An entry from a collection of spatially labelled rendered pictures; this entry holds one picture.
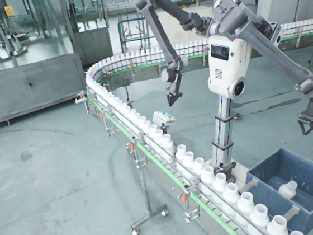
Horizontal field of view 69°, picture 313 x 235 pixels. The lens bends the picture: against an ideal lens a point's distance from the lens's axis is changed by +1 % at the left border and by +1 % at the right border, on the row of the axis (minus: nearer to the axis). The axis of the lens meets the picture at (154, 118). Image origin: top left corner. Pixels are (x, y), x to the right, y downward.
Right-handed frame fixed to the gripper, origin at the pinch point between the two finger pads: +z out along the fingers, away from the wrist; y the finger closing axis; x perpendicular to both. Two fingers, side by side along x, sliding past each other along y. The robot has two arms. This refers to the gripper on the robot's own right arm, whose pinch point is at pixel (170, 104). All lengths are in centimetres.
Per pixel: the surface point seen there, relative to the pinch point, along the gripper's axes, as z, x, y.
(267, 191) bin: 22, 18, 62
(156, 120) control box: 12.0, -3.9, -5.4
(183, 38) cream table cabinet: -41, 259, -297
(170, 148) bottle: 14.3, -15.5, 24.8
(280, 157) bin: 15, 48, 51
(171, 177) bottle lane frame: 27.1, -16.8, 31.4
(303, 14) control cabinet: -158, 594, -231
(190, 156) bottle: 8.7, -18.5, 41.3
